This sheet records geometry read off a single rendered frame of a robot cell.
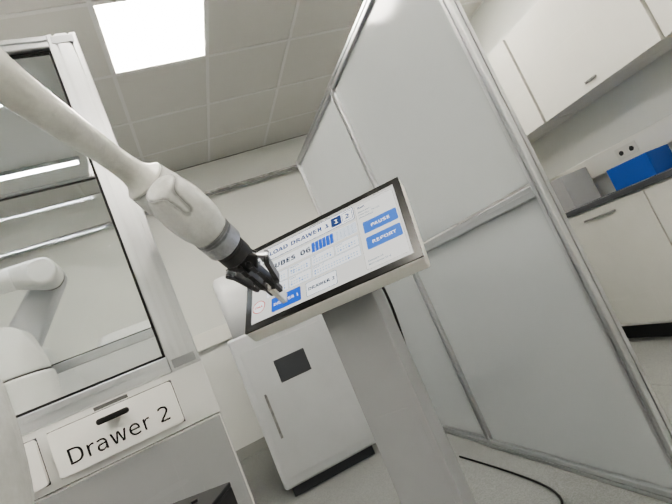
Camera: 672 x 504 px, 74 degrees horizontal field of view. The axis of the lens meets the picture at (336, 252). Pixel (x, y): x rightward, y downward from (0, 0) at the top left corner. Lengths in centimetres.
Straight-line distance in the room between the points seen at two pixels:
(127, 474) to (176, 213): 68
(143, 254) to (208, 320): 314
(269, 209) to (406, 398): 368
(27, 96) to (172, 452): 88
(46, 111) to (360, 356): 88
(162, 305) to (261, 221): 342
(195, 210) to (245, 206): 376
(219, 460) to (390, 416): 46
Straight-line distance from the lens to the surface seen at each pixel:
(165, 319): 132
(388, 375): 124
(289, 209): 475
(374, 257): 112
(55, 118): 91
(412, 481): 133
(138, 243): 136
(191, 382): 131
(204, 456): 133
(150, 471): 133
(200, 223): 96
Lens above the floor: 93
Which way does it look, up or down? 6 degrees up
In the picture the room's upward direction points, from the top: 23 degrees counter-clockwise
